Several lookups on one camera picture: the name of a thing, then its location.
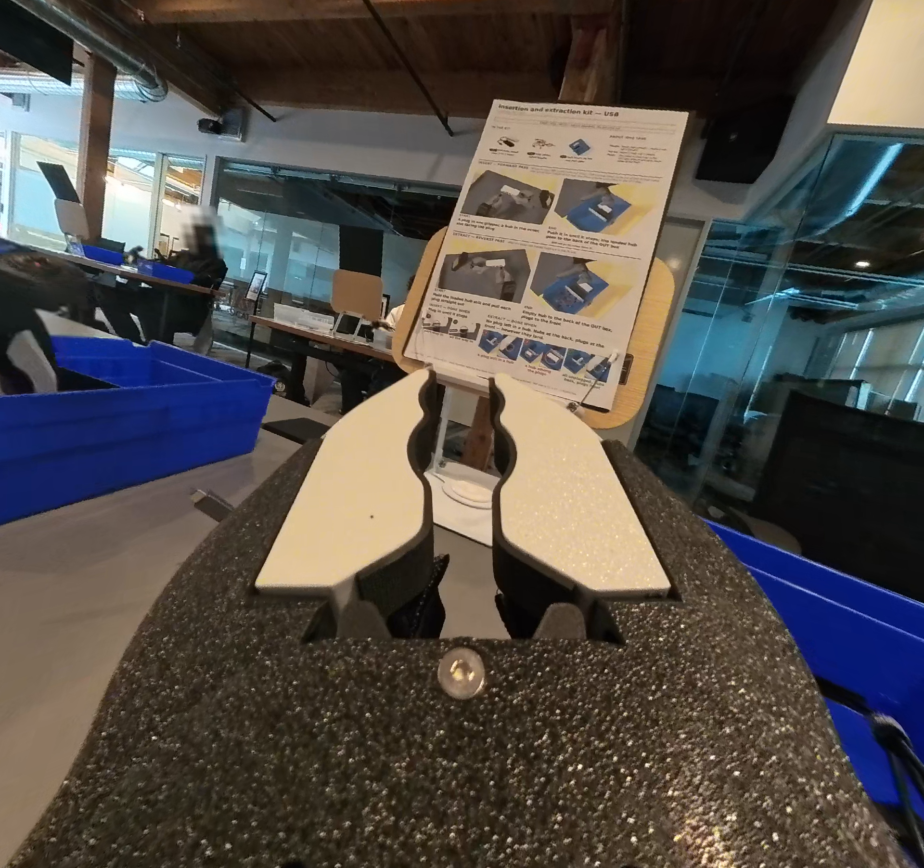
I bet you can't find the black ceiling rod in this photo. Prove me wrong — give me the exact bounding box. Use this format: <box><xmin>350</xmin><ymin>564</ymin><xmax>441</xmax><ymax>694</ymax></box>
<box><xmin>328</xmin><ymin>0</ymin><xmax>456</xmax><ymax>138</ymax></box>

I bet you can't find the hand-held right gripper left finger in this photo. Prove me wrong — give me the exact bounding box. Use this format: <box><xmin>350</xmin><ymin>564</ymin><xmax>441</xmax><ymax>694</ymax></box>
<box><xmin>253</xmin><ymin>368</ymin><xmax>452</xmax><ymax>641</ymax></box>

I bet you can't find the small wall speaker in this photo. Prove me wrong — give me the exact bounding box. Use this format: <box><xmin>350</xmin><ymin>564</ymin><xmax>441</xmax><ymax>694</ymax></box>
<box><xmin>197</xmin><ymin>108</ymin><xmax>248</xmax><ymax>141</ymax></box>

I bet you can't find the black wall speaker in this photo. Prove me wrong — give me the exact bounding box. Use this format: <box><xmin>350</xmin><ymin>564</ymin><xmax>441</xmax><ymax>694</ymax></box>
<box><xmin>695</xmin><ymin>116</ymin><xmax>788</xmax><ymax>184</ymax></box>

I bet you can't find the office desk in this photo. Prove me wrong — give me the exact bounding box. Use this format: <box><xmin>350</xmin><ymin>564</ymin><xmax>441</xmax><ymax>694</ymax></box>
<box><xmin>249</xmin><ymin>315</ymin><xmax>405</xmax><ymax>410</ymax></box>
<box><xmin>29</xmin><ymin>238</ymin><xmax>221</xmax><ymax>349</ymax></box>

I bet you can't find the silver ventilation duct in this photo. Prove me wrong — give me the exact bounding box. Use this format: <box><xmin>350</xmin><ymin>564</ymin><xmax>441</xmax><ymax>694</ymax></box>
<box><xmin>0</xmin><ymin>0</ymin><xmax>170</xmax><ymax>102</ymax></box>

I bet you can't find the black hanging screen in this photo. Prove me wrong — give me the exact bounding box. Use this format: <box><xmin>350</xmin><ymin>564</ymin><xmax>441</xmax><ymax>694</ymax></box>
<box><xmin>0</xmin><ymin>0</ymin><xmax>75</xmax><ymax>87</ymax></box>

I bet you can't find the wooden backing board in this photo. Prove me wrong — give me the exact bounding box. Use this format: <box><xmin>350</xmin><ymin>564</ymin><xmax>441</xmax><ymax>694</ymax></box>
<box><xmin>331</xmin><ymin>269</ymin><xmax>385</xmax><ymax>322</ymax></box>
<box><xmin>392</xmin><ymin>225</ymin><xmax>677</xmax><ymax>433</ymax></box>

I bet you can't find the blue plastic bin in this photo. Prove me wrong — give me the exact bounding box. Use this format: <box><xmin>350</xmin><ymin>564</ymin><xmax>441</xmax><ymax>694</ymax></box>
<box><xmin>0</xmin><ymin>334</ymin><xmax>277</xmax><ymax>527</ymax></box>
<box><xmin>704</xmin><ymin>518</ymin><xmax>924</xmax><ymax>811</ymax></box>

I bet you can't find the black cabinet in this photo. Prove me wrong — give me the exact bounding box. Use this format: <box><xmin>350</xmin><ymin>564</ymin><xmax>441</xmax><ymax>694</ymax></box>
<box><xmin>754</xmin><ymin>376</ymin><xmax>924</xmax><ymax>558</ymax></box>

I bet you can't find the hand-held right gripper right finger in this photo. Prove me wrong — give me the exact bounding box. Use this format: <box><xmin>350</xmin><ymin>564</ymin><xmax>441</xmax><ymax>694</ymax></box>
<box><xmin>489</xmin><ymin>374</ymin><xmax>674</xmax><ymax>643</ymax></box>

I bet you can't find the printed instruction sheet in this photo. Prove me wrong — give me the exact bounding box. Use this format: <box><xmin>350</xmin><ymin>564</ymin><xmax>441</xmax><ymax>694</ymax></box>
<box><xmin>400</xmin><ymin>97</ymin><xmax>689</xmax><ymax>414</ymax></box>

